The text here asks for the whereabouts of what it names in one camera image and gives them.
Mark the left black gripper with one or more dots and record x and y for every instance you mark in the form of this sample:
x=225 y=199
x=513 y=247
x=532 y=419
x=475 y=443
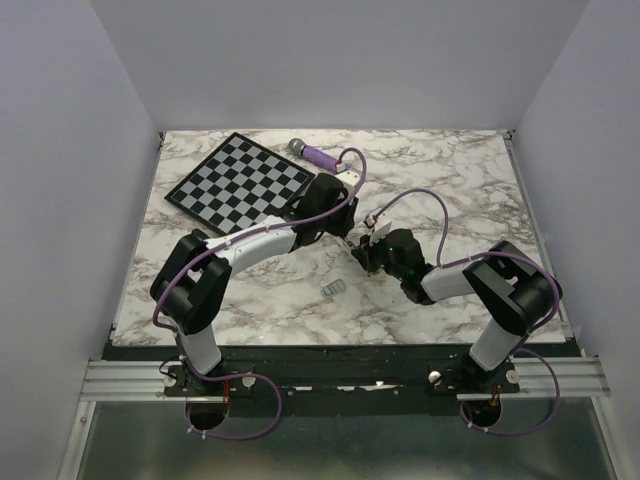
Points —
x=347 y=223

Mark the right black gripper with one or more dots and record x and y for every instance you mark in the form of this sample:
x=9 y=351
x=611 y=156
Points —
x=364 y=254

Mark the grey staple tray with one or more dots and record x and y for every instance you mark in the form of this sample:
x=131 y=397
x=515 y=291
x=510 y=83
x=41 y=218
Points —
x=334 y=288

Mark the light blue stapler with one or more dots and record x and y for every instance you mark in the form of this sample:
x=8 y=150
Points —
x=350 y=243

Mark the white staple box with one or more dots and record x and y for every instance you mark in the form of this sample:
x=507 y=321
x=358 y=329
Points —
x=377 y=275

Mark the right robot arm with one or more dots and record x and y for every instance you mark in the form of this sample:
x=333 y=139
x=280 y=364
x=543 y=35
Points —
x=518 y=294

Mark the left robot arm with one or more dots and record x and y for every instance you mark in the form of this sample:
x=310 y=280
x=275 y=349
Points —
x=190 y=287

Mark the purple glitter toy microphone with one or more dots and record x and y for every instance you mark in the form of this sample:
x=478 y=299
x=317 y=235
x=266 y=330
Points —
x=317 y=157

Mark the black and silver chessboard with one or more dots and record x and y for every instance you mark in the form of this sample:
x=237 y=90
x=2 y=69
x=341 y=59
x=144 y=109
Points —
x=237 y=184

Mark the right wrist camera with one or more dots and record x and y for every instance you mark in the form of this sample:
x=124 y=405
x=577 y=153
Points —
x=378 y=226

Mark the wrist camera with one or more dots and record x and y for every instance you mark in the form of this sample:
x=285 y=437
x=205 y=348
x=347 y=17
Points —
x=378 y=226
x=349 y=178

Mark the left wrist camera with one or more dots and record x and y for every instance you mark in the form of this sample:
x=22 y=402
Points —
x=349 y=178

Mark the aluminium mounting rail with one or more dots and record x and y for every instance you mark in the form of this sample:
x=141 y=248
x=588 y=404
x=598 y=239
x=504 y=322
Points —
x=326 y=381

